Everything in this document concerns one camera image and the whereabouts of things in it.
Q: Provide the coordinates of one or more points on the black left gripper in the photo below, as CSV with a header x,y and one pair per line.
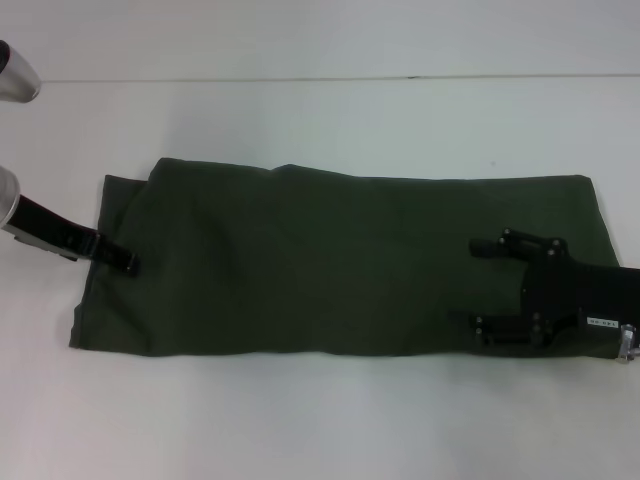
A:
x,y
55,227

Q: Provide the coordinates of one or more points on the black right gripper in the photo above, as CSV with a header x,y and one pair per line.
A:
x,y
575,295

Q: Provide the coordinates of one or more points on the dark green FREE t-shirt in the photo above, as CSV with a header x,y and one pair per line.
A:
x,y
300,260

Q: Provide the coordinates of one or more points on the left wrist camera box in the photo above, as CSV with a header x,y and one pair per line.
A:
x,y
17,75

